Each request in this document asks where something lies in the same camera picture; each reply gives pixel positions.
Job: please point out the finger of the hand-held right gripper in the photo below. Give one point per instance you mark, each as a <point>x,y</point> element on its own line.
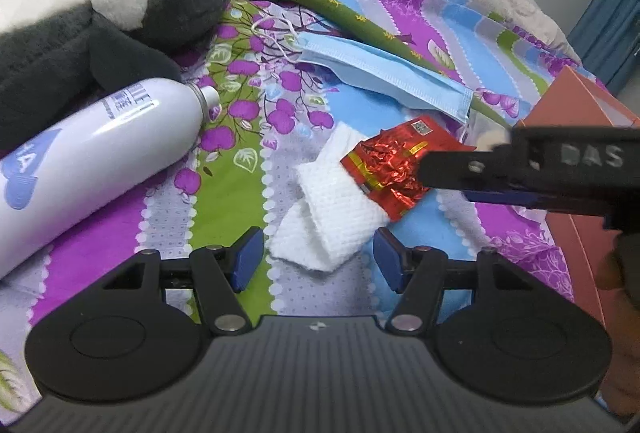
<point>465,168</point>
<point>505,199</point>

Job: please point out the blue face mask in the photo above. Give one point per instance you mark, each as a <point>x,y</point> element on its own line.
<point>380,73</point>

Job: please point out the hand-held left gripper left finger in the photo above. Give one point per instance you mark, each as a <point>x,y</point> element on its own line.
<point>247,258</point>

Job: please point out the striped floral bed sheet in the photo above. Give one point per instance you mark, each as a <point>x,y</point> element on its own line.
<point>240,138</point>

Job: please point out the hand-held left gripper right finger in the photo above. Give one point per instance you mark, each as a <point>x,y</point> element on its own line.
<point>387,260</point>

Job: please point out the red foil packet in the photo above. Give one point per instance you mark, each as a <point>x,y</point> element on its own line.
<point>390,163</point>

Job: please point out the beige fluffy toy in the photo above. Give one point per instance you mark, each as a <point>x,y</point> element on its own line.
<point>489,142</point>

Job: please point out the white spray bottle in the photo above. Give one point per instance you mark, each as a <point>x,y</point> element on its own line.
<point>125,133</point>

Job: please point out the orange cardboard box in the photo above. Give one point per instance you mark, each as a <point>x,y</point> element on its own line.
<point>575,98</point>

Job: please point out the blue curtain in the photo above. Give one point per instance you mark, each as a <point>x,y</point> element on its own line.
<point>615,38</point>

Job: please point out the white waffle cloth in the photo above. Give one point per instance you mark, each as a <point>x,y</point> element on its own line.
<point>330,208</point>

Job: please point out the person's right hand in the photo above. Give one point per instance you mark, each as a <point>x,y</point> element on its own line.
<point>617,278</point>

